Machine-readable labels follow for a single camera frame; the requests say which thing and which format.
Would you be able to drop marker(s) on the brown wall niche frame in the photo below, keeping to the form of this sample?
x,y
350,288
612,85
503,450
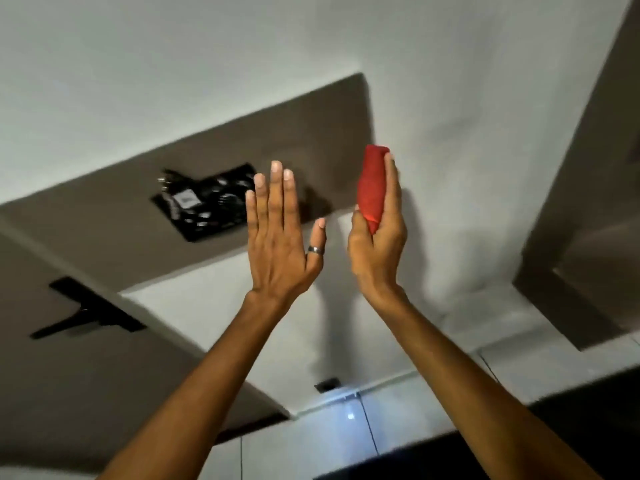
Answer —
x,y
580,144

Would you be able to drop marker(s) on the person's left forearm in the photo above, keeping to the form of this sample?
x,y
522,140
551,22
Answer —
x,y
200,389

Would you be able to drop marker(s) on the black wall bracket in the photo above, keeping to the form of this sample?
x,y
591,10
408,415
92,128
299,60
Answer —
x,y
92,309

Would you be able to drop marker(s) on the black tray of small parts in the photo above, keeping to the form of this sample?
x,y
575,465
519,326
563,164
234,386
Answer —
x,y
205,207

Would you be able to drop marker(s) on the brown angled wall panel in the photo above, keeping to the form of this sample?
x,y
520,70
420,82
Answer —
x,y
100,219

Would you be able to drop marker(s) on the person's left little finger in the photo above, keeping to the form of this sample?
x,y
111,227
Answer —
x,y
251,212

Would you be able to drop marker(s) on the person's left hand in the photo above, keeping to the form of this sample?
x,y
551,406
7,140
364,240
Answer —
x,y
277,259

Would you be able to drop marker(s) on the small black wall socket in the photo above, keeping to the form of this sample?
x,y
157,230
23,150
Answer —
x,y
327,385

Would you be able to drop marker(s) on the person's right thumb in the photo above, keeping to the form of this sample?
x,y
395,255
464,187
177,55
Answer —
x,y
360,227

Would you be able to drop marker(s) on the red cloth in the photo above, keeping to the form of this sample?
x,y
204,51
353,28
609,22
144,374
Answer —
x,y
372,184

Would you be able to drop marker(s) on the person's right hand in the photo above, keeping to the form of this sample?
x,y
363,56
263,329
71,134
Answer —
x,y
377,257

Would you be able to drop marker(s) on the person's left thumb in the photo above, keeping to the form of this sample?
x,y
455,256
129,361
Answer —
x,y
316,239

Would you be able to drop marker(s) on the person's left middle finger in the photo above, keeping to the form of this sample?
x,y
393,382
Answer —
x,y
276,197

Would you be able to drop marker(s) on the person's right forearm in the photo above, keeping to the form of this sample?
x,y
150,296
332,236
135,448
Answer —
x,y
480,399

